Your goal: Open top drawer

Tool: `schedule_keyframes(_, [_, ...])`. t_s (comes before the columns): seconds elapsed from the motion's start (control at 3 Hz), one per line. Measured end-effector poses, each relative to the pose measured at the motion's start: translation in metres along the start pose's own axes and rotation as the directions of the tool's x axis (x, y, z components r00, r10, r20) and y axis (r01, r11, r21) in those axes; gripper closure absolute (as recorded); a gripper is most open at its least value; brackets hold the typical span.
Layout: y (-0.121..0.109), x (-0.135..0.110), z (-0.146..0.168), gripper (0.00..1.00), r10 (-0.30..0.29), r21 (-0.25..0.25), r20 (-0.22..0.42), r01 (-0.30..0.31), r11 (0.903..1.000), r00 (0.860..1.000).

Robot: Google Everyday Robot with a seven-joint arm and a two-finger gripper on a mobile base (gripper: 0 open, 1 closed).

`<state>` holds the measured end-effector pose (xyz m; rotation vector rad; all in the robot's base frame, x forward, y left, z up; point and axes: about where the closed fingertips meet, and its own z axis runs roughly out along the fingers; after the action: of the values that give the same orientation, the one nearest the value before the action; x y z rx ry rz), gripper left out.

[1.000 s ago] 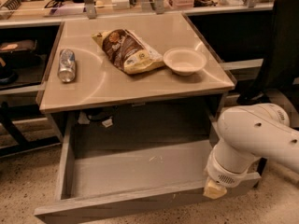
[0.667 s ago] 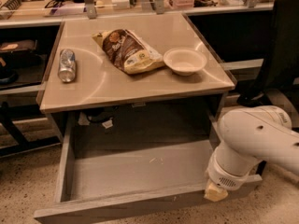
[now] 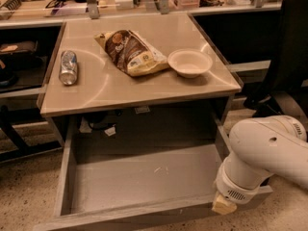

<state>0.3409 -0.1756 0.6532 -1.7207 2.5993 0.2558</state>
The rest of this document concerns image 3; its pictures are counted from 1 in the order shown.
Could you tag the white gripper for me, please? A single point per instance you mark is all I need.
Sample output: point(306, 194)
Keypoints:
point(233, 190)

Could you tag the grey top drawer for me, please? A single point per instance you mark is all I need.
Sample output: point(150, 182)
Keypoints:
point(153, 171)

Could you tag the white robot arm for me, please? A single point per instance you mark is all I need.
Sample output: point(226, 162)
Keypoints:
point(259, 148)

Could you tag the grey drawer cabinet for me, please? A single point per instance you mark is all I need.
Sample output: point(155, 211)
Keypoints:
point(101, 86)

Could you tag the black office chair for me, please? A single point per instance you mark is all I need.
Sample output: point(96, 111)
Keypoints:
point(288, 68)

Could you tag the white paper bowl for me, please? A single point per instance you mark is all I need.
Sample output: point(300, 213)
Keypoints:
point(189, 63)

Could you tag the brown chip bag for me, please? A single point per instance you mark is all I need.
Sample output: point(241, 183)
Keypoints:
point(131, 53)

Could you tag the long background workbench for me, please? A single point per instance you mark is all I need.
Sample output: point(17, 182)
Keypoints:
point(21, 103)

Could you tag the silver soda can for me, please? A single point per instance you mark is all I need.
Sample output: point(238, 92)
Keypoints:
point(68, 68)

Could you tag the coiled soldering stand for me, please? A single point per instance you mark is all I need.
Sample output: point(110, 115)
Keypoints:
point(8, 9)

